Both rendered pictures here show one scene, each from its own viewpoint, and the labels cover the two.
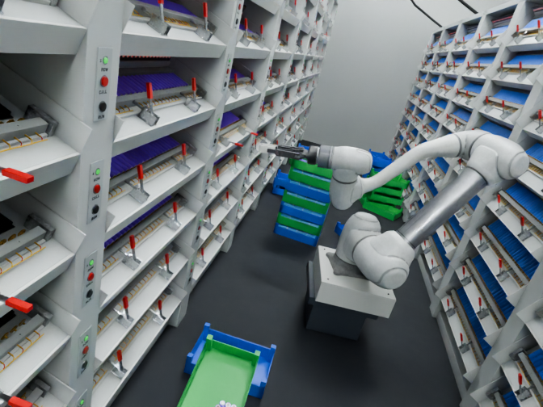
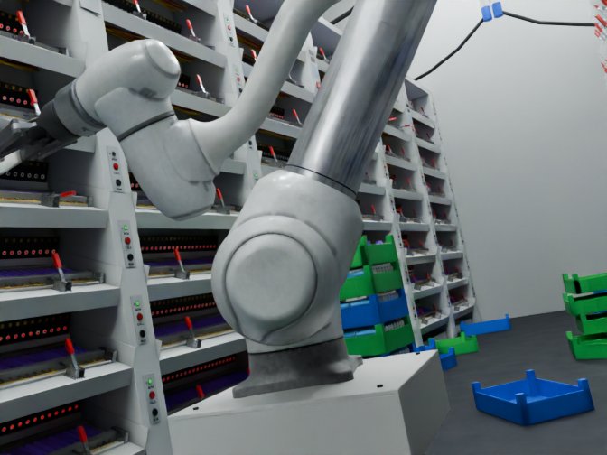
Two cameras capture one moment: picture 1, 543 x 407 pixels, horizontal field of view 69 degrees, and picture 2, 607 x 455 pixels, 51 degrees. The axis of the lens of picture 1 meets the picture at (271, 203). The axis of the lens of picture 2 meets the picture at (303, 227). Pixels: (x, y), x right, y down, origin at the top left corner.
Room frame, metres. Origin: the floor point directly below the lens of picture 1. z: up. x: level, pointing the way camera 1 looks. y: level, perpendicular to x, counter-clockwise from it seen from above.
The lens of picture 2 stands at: (0.69, -0.83, 0.43)
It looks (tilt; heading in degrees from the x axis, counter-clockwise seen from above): 6 degrees up; 21
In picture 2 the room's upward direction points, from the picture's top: 11 degrees counter-clockwise
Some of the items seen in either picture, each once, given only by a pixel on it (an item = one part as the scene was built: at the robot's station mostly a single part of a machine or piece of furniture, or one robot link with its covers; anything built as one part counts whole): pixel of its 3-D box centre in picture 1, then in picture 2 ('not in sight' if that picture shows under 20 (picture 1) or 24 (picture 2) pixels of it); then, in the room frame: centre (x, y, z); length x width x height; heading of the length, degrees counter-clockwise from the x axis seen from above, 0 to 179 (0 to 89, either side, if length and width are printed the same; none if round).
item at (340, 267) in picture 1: (348, 259); (301, 360); (1.66, -0.41, 0.33); 0.22 x 0.18 x 0.06; 11
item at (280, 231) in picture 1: (298, 228); not in sight; (2.49, -0.23, 0.04); 0.30 x 0.20 x 0.08; 79
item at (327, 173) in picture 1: (317, 164); (336, 258); (2.49, -0.23, 0.52); 0.30 x 0.20 x 0.08; 79
